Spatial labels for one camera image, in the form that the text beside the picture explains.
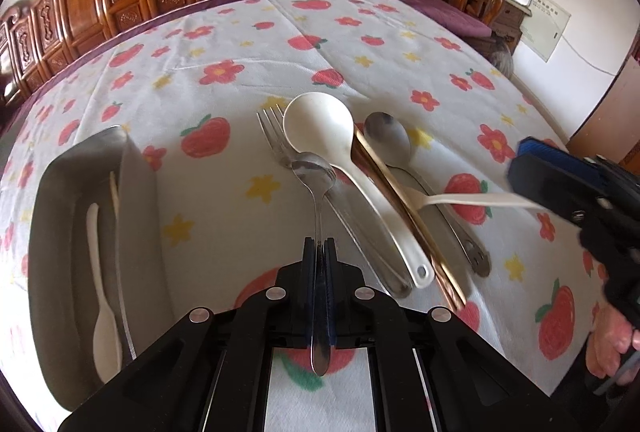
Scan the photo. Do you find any purple seat cushion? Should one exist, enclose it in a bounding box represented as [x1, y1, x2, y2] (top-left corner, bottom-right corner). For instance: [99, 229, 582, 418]
[389, 0, 494, 41]

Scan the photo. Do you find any metal fork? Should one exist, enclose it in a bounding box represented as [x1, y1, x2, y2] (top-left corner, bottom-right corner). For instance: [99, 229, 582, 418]
[256, 104, 414, 301]

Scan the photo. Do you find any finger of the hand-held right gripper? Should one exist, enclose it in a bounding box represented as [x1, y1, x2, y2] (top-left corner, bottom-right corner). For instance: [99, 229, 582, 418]
[517, 136, 602, 169]
[508, 155, 609, 226]

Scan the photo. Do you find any gold chopstick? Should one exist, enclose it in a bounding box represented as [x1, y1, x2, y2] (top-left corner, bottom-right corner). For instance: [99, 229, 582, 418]
[354, 124, 469, 308]
[350, 143, 457, 314]

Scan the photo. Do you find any white wall cable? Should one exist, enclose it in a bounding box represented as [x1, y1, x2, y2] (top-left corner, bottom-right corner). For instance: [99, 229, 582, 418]
[564, 32, 623, 77]

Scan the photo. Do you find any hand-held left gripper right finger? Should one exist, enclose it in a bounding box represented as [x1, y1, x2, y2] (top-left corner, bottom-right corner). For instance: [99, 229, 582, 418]
[323, 237, 582, 432]

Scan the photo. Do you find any large white plastic spoon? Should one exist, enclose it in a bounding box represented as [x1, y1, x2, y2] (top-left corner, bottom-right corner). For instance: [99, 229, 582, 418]
[283, 92, 435, 290]

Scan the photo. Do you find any metal spoon with face handle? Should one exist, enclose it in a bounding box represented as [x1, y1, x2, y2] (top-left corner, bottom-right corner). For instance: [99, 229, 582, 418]
[363, 111, 492, 278]

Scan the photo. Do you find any stainless steel tray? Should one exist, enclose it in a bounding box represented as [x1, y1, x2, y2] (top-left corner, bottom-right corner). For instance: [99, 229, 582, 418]
[27, 124, 172, 413]

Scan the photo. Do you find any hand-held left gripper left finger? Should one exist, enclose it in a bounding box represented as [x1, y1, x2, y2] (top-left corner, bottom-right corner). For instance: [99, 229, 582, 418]
[57, 237, 317, 432]

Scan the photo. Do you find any grey plastic bag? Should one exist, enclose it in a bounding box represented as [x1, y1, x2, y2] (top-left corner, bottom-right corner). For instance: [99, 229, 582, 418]
[489, 48, 517, 79]

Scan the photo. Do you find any small metal spoon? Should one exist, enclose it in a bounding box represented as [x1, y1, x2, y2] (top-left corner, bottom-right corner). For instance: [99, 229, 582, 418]
[291, 152, 337, 378]

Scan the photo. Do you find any thin white plastic spoon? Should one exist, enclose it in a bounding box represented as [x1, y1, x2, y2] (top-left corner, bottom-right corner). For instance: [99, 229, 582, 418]
[85, 203, 124, 386]
[400, 186, 552, 214]

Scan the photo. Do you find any person's right hand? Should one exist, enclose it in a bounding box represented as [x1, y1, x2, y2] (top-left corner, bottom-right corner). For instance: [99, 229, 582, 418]
[586, 298, 640, 382]

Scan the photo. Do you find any brown wooden board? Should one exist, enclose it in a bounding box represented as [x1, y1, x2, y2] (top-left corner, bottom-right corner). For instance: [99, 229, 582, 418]
[566, 56, 640, 169]

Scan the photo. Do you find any floral strawberry tablecloth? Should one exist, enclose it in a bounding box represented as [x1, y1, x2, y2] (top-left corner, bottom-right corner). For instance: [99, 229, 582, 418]
[0, 0, 603, 432]

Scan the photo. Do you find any white wall panel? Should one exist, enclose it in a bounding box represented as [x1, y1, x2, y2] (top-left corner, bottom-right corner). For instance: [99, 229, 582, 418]
[519, 4, 572, 63]

